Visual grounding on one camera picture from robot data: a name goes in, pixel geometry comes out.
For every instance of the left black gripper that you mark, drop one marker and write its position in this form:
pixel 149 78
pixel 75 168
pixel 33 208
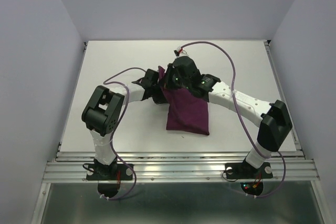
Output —
pixel 163 98

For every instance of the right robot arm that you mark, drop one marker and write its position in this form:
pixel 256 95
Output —
pixel 272 119

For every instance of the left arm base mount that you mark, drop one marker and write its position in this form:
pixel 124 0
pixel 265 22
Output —
pixel 109 178

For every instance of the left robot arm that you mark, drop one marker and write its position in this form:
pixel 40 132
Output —
pixel 103 114

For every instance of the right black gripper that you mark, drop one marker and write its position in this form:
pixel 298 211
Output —
pixel 169 69

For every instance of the aluminium rail frame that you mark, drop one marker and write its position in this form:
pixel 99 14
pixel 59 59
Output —
pixel 181 186

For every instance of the purple cloth drape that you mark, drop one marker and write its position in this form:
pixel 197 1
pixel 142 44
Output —
pixel 186 113

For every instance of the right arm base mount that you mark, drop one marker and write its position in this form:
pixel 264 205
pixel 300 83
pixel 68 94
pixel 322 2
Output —
pixel 251 178

